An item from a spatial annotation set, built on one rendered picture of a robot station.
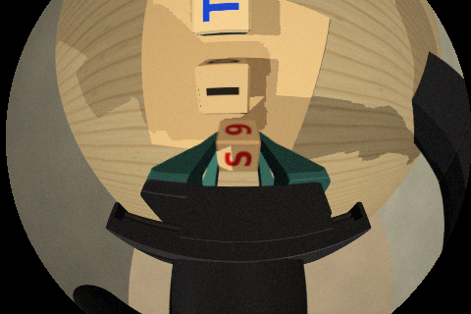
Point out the tan flat mat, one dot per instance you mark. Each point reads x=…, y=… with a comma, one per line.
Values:
x=284, y=50

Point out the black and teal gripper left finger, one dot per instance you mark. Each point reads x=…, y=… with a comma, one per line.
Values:
x=189, y=166

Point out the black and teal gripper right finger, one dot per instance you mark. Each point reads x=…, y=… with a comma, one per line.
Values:
x=287, y=166

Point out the cream letter block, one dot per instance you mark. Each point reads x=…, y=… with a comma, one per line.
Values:
x=238, y=146
x=223, y=86
x=219, y=17

